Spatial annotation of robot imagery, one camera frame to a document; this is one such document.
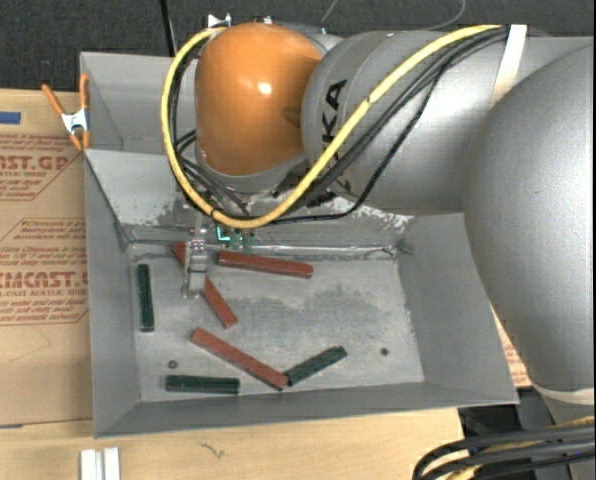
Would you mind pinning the black cylinder on white bracket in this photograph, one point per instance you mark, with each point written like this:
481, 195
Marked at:
322, 198

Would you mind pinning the grey metal bin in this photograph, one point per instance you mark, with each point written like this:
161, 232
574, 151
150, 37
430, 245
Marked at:
318, 313

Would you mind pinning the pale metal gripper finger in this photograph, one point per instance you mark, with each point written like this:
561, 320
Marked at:
199, 275
186, 273

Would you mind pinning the red-brown flat block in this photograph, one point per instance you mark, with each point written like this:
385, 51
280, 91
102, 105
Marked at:
265, 264
238, 358
220, 305

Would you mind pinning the brown cardboard board, red print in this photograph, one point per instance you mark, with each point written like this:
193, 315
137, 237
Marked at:
33, 348

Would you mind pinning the dark green flat block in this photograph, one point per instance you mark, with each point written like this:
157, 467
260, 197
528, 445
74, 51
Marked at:
203, 384
145, 298
315, 365

